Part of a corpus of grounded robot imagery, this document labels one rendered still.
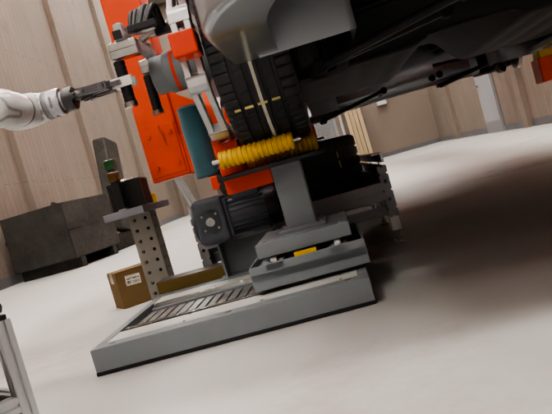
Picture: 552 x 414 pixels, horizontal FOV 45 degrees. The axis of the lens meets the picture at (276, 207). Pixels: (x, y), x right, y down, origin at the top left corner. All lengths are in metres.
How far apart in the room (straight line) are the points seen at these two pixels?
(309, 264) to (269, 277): 0.13
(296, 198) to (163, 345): 0.64
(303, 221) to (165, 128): 0.81
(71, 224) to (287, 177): 6.09
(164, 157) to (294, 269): 0.94
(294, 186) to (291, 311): 0.49
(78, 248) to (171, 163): 5.48
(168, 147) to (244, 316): 1.04
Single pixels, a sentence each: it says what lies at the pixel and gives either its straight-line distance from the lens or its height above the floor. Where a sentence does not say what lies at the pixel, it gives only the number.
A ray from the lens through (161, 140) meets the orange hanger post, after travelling 2.75.
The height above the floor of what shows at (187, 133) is 0.64.
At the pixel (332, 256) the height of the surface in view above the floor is 0.14.
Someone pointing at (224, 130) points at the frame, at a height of 0.60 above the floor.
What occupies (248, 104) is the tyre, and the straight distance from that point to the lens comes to 2.01.
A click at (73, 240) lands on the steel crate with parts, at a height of 0.33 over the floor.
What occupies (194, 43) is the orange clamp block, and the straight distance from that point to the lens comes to 1.95.
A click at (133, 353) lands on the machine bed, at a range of 2.00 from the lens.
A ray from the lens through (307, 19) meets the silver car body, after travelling 1.84.
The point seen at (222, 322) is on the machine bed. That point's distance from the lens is 1.92.
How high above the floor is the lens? 0.42
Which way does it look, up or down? 3 degrees down
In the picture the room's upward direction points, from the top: 16 degrees counter-clockwise
